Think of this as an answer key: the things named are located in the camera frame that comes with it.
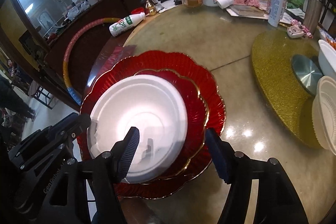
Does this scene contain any large white foam plate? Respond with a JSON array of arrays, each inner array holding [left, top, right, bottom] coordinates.
[[87, 75, 188, 184]]

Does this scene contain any white foam bowl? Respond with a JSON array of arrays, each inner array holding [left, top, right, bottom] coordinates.
[[318, 39, 336, 80]]

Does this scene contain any red gold scalloped plate small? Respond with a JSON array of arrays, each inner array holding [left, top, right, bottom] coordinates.
[[123, 69, 209, 184]]

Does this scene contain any beige pulp bowl with tab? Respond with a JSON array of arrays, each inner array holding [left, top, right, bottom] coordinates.
[[312, 76, 336, 155]]

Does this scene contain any silver metal turntable disc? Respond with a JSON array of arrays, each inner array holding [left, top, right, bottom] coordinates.
[[291, 55, 323, 96]]

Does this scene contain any red gold scalloped plate large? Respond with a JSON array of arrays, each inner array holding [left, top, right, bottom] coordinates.
[[80, 51, 226, 200]]

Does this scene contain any small white green bottle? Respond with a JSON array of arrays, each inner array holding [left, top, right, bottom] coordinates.
[[109, 12, 146, 37]]

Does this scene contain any gold glitter turntable mat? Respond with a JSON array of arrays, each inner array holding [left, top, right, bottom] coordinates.
[[251, 30, 322, 149]]

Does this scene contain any car key fob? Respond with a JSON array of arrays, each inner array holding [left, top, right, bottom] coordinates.
[[286, 26, 305, 39]]

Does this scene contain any stainless steel thermos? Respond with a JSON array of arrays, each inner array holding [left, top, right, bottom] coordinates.
[[303, 0, 324, 35]]

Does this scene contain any pink cloth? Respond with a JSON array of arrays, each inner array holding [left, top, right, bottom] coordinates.
[[234, 0, 260, 7]]

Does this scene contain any white cup lying down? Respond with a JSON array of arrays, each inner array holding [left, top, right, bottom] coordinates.
[[216, 0, 234, 9]]

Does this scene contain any white blue tube package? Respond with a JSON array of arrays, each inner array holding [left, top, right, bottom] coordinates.
[[268, 0, 284, 27]]

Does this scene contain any hula hoop ring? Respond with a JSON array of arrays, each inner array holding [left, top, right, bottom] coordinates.
[[62, 17, 122, 106]]

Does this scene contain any pink bead bracelet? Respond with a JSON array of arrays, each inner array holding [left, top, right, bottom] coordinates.
[[290, 19, 314, 39]]

